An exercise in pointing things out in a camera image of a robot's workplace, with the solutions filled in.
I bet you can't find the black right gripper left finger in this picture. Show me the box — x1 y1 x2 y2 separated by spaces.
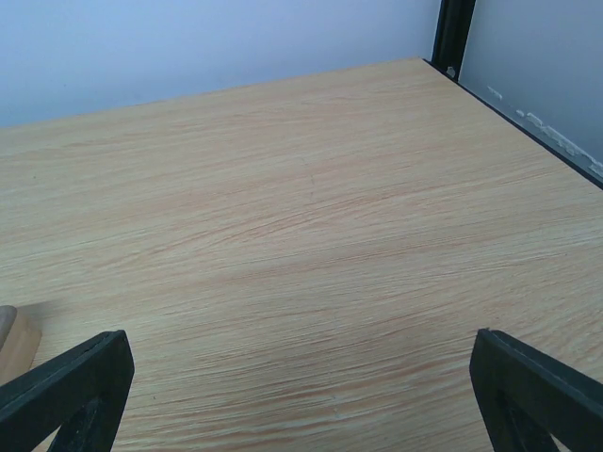
1 330 135 451

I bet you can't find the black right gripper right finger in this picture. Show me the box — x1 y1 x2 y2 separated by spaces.
469 329 602 451

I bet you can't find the wooden chess board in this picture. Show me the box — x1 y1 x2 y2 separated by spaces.
0 305 41 385

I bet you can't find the black corner frame post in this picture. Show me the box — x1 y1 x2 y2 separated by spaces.
431 0 476 82

